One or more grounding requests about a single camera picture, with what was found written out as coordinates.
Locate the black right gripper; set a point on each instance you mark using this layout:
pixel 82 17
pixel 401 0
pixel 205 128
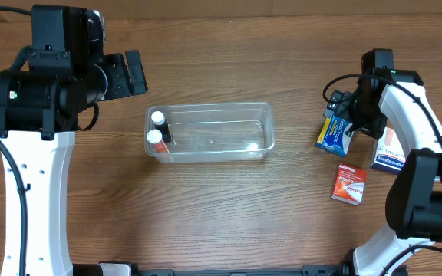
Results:
pixel 357 116

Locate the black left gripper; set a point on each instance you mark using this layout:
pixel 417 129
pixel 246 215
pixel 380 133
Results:
pixel 117 77

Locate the blue Vicks VapoDrops box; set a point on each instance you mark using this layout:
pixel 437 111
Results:
pixel 335 136

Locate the black tube white cap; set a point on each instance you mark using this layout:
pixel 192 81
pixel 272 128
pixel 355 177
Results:
pixel 161 124

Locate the orange tube white cap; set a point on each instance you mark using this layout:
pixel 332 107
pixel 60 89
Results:
pixel 155 137

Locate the clear plastic container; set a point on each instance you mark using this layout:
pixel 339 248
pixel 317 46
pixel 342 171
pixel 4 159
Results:
pixel 214 132

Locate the white Hansaplast plaster box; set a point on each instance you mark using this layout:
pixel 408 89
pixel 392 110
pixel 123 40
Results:
pixel 388 154

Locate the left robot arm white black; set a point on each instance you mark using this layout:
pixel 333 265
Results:
pixel 63 72

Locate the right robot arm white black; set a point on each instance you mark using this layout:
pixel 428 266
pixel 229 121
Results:
pixel 413 207

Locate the red Panadol box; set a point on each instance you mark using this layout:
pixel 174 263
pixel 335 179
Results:
pixel 349 184

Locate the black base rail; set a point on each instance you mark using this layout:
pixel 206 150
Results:
pixel 306 270

